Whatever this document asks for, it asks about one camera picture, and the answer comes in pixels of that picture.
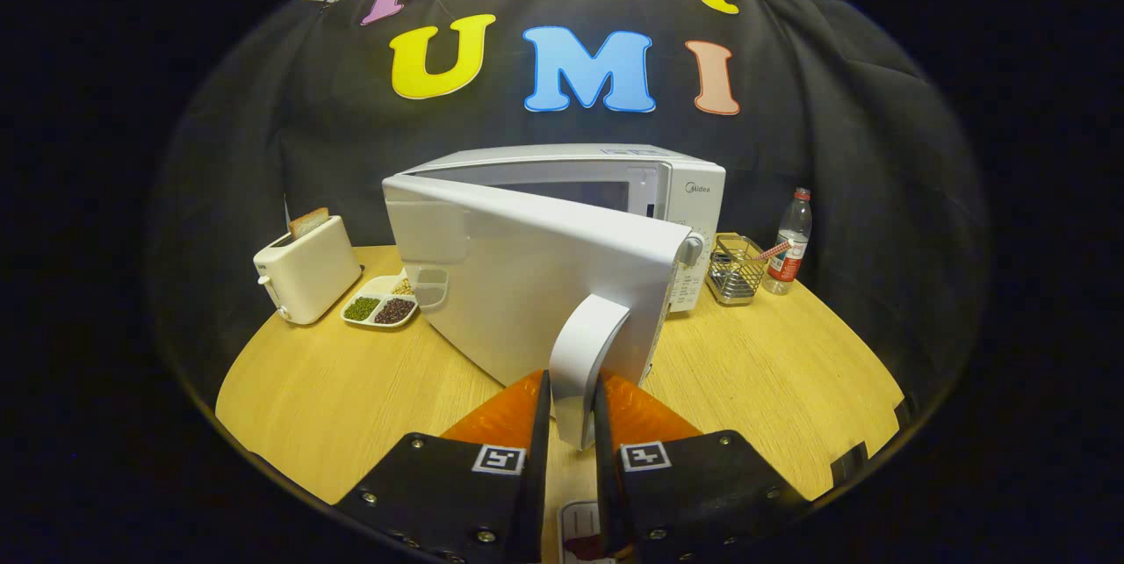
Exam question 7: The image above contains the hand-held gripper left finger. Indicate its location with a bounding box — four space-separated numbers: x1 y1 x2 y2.
334 369 552 564

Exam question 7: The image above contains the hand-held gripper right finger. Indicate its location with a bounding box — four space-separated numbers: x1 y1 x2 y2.
594 371 813 564

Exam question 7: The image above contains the brown glazed meat piece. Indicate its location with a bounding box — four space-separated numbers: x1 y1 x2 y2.
564 533 616 560

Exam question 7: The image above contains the white toaster oven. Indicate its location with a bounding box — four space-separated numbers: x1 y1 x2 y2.
382 144 728 451

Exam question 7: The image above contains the cream toaster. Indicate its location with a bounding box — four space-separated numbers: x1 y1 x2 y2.
253 214 363 326

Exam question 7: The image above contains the small white plate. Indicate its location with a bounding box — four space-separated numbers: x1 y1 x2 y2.
558 501 607 564

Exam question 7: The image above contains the white divided bean tray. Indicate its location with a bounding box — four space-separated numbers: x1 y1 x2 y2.
341 272 422 329

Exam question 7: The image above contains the clear red label water bottle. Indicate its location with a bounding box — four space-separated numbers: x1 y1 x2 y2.
762 187 813 296

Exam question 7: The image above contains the toasted bread slice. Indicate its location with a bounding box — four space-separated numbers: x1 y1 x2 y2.
288 207 331 240

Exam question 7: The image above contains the black backdrop cloth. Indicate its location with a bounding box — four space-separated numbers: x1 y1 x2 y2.
149 0 989 407

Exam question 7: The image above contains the wire mesh basket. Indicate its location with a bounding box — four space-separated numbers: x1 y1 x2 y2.
705 234 767 307

